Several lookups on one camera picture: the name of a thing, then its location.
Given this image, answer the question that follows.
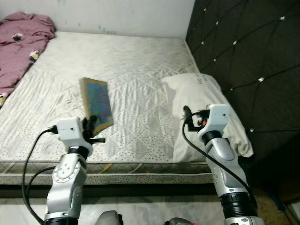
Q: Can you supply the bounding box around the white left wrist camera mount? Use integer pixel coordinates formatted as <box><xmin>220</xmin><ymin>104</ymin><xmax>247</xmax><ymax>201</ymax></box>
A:
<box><xmin>56</xmin><ymin>118</ymin><xmax>92</xmax><ymax>150</ymax></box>

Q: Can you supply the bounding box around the pink cartoon print blanket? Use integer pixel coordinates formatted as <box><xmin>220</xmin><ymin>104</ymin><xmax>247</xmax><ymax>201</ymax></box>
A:
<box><xmin>0</xmin><ymin>12</ymin><xmax>56</xmax><ymax>109</ymax></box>

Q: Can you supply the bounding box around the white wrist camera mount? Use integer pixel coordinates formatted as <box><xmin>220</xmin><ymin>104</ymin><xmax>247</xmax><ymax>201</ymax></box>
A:
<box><xmin>197</xmin><ymin>104</ymin><xmax>232</xmax><ymax>141</ymax></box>
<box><xmin>56</xmin><ymin>118</ymin><xmax>92</xmax><ymax>150</ymax></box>

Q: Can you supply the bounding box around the white pillow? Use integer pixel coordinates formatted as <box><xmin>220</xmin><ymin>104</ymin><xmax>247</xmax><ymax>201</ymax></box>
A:
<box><xmin>162</xmin><ymin>73</ymin><xmax>254</xmax><ymax>163</ymax></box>

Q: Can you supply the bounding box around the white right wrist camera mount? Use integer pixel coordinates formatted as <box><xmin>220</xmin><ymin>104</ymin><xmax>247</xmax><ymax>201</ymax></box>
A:
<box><xmin>197</xmin><ymin>104</ymin><xmax>232</xmax><ymax>141</ymax></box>

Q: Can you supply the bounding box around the white quilted mattress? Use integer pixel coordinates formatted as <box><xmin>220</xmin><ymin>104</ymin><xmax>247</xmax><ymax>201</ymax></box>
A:
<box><xmin>0</xmin><ymin>31</ymin><xmax>254</xmax><ymax>186</ymax></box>

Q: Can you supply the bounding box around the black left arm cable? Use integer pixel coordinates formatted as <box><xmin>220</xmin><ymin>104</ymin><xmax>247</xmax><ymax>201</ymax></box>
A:
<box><xmin>26</xmin><ymin>165</ymin><xmax>59</xmax><ymax>207</ymax></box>

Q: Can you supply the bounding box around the grey right robot leg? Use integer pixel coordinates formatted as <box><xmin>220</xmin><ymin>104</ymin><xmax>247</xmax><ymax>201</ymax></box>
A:
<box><xmin>166</xmin><ymin>217</ymin><xmax>193</xmax><ymax>225</ymax></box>

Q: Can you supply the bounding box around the brown floor mat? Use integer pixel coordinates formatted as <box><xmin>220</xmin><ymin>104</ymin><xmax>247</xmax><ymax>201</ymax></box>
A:
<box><xmin>253</xmin><ymin>187</ymin><xmax>284</xmax><ymax>225</ymax></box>

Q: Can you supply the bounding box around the black tufted headboard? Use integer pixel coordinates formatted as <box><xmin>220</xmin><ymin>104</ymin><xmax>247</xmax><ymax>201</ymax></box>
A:
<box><xmin>185</xmin><ymin>0</ymin><xmax>300</xmax><ymax>188</ymax></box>

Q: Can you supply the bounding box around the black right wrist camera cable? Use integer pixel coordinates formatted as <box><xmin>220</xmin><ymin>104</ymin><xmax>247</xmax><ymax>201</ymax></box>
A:
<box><xmin>183</xmin><ymin>111</ymin><xmax>254</xmax><ymax>193</ymax></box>

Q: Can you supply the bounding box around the grey left robot leg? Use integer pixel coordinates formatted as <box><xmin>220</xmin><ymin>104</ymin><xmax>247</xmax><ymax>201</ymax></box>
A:
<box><xmin>96</xmin><ymin>210</ymin><xmax>123</xmax><ymax>225</ymax></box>

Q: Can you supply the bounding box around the colourful yellow-edged book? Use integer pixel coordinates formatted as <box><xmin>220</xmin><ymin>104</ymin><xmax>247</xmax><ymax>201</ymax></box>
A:
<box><xmin>79</xmin><ymin>77</ymin><xmax>114</xmax><ymax>134</ymax></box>

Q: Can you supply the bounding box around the grey robot leg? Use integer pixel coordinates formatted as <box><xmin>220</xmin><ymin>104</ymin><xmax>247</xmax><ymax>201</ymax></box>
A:
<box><xmin>166</xmin><ymin>217</ymin><xmax>193</xmax><ymax>225</ymax></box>
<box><xmin>96</xmin><ymin>210</ymin><xmax>123</xmax><ymax>225</ymax></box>

